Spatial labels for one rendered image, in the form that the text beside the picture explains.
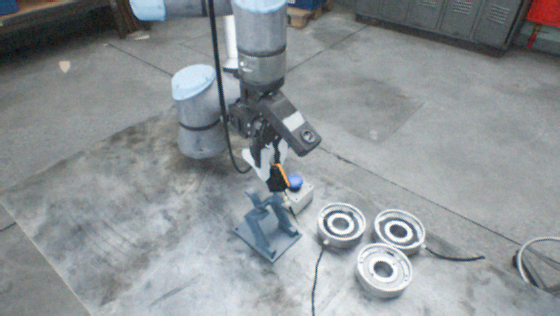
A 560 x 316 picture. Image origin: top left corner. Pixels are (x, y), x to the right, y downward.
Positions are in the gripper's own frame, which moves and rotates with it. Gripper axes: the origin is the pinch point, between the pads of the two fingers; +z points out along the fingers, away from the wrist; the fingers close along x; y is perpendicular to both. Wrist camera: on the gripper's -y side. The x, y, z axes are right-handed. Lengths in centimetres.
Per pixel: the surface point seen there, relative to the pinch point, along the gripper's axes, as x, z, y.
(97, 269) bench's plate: 30.8, 19.8, 21.4
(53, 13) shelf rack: -66, 60, 327
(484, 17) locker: -331, 66, 50
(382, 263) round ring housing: -9.2, 17.8, -21.9
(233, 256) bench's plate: 9.7, 19.8, 2.9
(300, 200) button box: -9.6, 15.7, 0.4
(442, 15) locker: -330, 72, 87
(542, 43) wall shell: -384, 93, 4
